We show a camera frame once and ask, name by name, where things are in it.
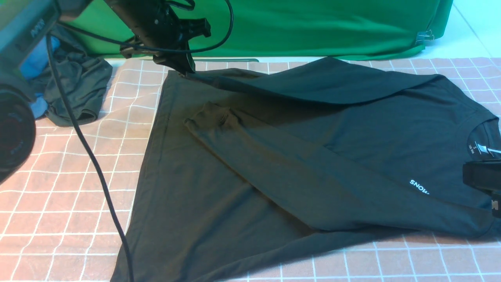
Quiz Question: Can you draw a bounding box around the crumpled dark gray garment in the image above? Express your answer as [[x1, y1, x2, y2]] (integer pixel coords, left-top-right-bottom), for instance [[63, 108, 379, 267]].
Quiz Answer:
[[27, 25, 113, 127]]

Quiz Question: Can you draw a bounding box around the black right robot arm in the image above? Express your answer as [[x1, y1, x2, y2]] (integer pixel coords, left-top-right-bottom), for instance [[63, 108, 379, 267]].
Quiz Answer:
[[462, 159, 501, 218]]

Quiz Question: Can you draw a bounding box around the green backdrop cloth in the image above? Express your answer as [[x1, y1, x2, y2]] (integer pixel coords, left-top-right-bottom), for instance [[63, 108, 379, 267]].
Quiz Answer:
[[70, 0, 453, 60]]

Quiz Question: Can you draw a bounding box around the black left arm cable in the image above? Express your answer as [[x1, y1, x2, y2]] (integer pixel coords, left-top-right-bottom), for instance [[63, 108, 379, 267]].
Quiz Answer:
[[45, 0, 234, 282]]

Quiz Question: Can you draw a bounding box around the dark gray long-sleeve top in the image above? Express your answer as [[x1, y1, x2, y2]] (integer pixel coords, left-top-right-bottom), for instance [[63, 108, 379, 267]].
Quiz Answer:
[[126, 58, 500, 282]]

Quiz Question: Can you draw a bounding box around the pink grid tablecloth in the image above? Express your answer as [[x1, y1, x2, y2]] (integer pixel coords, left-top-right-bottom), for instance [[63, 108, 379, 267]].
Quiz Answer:
[[0, 60, 500, 282]]

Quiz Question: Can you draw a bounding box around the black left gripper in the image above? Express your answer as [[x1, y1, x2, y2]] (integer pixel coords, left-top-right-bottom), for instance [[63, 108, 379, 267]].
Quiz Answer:
[[120, 12, 211, 75]]

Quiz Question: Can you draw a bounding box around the blue garment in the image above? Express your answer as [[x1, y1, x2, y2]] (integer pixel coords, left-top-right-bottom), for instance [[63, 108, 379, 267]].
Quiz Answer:
[[20, 39, 49, 119]]

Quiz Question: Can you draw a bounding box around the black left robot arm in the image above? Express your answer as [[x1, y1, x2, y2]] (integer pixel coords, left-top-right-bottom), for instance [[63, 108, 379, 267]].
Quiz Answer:
[[0, 0, 211, 182]]

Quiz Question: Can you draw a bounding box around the metal binder clip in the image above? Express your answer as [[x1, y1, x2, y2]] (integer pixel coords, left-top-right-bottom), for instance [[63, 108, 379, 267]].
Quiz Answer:
[[415, 30, 435, 45]]

